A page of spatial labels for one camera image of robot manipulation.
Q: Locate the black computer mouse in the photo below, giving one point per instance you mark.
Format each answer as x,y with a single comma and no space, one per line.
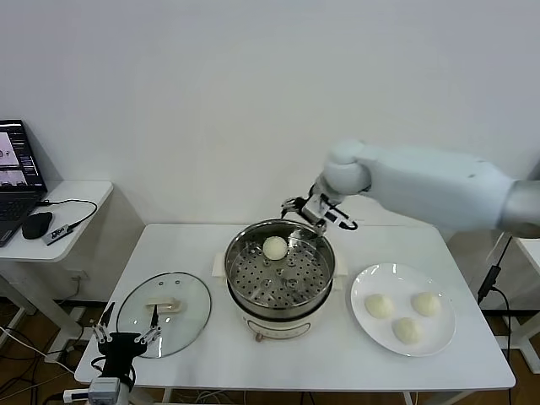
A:
37,225

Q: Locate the white steamed baozi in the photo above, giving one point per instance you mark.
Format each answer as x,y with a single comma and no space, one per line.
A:
378,306
275,247
407,330
426,304

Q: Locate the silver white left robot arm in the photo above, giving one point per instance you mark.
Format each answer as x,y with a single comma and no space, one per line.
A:
109,401

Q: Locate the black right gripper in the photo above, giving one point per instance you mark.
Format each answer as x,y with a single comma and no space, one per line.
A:
311,208

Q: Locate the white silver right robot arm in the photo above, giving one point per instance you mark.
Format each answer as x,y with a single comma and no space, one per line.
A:
422,185

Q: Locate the large white plate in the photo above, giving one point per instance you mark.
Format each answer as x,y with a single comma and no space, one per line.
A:
379,337

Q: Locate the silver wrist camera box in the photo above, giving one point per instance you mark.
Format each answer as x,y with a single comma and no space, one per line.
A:
103,387
330,214

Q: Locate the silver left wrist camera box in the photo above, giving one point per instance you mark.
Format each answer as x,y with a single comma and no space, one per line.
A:
103,387

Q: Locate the cream electric cooker pot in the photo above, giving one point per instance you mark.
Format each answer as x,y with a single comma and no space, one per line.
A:
274,325

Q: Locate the white side table beige panel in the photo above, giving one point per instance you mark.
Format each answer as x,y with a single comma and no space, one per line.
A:
84,194

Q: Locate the white side table with label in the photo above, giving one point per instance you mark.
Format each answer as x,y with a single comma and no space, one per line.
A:
529,253

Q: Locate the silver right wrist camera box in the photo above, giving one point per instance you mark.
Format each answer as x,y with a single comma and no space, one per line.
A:
330,214

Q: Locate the black open laptop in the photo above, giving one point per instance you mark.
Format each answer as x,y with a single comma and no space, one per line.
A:
17,169

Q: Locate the stainless steel steamer basket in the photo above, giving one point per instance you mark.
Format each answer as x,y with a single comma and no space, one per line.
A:
253,274

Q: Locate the round glass pot lid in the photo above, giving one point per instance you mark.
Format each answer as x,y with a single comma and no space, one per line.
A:
185,304

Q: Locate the white wall socket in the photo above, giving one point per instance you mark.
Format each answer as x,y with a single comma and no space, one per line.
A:
81,277

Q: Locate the small grey usb device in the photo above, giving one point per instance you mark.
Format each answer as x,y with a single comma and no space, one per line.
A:
57,234

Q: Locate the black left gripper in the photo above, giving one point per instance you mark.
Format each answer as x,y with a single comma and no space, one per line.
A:
118,350

